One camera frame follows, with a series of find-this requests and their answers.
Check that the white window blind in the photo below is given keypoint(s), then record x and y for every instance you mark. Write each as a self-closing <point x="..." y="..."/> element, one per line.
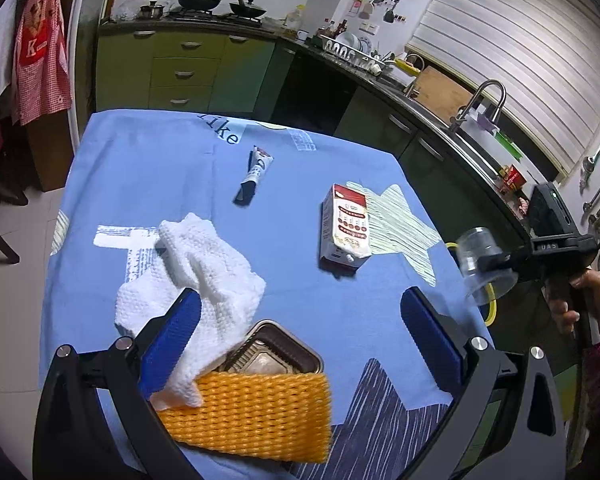
<point x="520" y="45"/>

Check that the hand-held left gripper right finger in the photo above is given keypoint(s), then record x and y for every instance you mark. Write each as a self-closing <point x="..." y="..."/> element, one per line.
<point x="432" y="345"/>

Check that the white milk carton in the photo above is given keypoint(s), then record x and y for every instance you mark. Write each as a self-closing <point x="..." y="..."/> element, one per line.
<point x="345" y="225"/>

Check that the white sliding door frame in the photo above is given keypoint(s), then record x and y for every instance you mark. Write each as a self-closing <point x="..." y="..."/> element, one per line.
<point x="80" y="60"/>

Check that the red checked apron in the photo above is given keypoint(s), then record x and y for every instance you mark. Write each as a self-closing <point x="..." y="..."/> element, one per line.
<point x="40" y="60"/>

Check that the gas stove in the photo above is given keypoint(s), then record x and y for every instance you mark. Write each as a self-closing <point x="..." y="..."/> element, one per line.
<point x="215" y="16"/>

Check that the dark wooden chair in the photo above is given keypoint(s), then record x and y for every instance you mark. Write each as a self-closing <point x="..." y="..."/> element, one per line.
<point x="5" y="240"/>

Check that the small steel pot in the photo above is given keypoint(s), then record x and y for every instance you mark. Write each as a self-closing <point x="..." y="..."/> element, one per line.
<point x="151" y="11"/>

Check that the white enamel mug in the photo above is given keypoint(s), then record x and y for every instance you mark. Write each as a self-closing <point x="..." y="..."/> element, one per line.
<point x="302" y="35"/>

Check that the clear plastic cup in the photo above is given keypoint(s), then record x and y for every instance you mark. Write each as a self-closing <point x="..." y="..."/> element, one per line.
<point x="475" y="245"/>

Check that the purple sponge holder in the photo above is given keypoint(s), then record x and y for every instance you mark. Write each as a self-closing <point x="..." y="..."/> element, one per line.
<point x="486" y="121"/>

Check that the person's right hand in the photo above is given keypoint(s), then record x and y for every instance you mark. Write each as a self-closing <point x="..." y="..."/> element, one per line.
<point x="565" y="317"/>

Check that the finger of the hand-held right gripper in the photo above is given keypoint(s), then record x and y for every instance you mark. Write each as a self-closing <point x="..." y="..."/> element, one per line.
<point x="505" y="261"/>

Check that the steel faucet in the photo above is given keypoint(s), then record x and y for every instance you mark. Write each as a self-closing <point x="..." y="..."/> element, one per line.
<point x="500" y="95"/>

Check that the wooden cutting board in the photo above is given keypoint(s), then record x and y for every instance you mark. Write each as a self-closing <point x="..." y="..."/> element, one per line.
<point x="440" y="92"/>

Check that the dark green lower cabinets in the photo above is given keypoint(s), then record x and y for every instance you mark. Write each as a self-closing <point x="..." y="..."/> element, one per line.
<point x="380" y="125"/>

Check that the blue star-print tablecloth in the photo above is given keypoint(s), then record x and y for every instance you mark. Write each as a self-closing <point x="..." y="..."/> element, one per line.
<point x="280" y="220"/>

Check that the cooking oil bottle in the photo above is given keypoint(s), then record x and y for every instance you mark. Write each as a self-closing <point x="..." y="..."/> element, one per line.
<point x="293" y="19"/>

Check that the yellow basket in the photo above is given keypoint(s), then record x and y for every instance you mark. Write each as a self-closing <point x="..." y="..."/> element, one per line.
<point x="410" y="65"/>

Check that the white dish rack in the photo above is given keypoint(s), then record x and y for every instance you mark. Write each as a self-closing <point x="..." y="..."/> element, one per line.
<point x="352" y="52"/>

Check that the yellow-rimmed trash bin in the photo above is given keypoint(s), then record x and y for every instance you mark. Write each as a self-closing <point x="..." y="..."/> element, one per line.
<point x="492" y="310"/>

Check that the steel sink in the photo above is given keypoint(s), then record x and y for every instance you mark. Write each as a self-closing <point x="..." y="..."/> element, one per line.
<point x="472" y="147"/>

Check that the orange foam net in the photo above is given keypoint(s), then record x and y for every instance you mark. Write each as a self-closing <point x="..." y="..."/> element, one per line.
<point x="250" y="415"/>

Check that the foil tray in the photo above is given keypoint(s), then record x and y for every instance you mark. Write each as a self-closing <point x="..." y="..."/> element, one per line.
<point x="280" y="355"/>

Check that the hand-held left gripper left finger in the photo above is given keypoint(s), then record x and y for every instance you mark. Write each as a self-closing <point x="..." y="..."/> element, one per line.
<point x="172" y="340"/>

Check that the white toothpaste tube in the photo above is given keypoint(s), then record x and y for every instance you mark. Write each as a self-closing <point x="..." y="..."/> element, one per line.
<point x="257" y="170"/>

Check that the black hanging spatula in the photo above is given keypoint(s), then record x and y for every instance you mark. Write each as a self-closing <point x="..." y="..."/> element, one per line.
<point x="389" y="14"/>

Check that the light green lower cabinet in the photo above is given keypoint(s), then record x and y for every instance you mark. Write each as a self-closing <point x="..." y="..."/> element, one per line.
<point x="180" y="70"/>

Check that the group of sauce bottles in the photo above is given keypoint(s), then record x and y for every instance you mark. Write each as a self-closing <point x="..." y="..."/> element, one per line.
<point x="334" y="29"/>

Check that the green tray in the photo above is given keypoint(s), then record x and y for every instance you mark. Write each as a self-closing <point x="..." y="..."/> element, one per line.
<point x="509" y="144"/>

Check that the clear plastic bag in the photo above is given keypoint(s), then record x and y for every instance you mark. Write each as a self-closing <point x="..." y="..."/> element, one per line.
<point x="127" y="10"/>

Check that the white cloth towel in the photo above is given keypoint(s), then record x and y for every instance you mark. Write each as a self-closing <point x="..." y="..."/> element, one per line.
<point x="200" y="265"/>

